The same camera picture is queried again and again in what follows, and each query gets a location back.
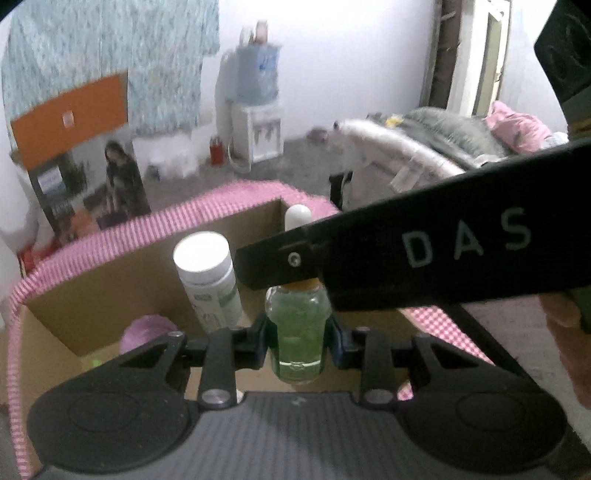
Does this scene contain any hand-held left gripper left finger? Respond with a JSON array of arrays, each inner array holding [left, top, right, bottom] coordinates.
[[117, 314, 273, 409]]

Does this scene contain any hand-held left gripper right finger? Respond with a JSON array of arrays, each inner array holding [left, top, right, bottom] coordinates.
[[325, 316, 485, 409]]

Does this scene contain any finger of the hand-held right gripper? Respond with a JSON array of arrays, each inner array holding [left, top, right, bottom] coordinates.
[[235, 224, 333, 291]]

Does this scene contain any green dropper bottle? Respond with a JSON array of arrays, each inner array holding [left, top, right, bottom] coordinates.
[[264, 204, 333, 385]]

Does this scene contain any white supplement bottle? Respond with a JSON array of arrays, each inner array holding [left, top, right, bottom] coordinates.
[[173, 232, 244, 333]]

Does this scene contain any purple plastic lid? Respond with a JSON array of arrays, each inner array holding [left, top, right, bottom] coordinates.
[[119, 315, 178, 356]]

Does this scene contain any brown cardboard box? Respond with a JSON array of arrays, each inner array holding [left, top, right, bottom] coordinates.
[[0, 198, 432, 480]]

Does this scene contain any person's right hand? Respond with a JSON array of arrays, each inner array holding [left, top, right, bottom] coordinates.
[[538, 291, 591, 407]]

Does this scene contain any pink checkered tablecloth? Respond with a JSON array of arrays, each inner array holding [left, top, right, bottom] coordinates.
[[7, 180, 495, 478]]

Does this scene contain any grey blanket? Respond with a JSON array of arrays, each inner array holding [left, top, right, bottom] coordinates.
[[369, 107, 513, 169]]

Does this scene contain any white fluffy blanket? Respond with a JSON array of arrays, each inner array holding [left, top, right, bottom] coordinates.
[[335, 117, 467, 195]]

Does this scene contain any white water dispenser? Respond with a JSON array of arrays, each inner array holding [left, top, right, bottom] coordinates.
[[216, 50, 283, 174]]

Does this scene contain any pink cloth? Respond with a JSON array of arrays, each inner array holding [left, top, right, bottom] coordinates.
[[485, 100, 555, 155]]

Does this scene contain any white plastic bag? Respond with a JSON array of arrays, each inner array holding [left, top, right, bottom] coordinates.
[[145, 138, 199, 181]]

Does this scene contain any brown wooden door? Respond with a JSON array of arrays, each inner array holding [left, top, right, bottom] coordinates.
[[429, 0, 472, 109]]

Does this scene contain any orange printed appliance box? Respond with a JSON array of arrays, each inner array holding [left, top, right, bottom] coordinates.
[[10, 73, 153, 247]]

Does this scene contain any white door frame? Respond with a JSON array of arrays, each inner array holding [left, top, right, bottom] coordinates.
[[450, 0, 512, 116]]

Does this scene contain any floral wall cloth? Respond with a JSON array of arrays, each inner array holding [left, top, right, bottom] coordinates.
[[2, 0, 221, 137]]

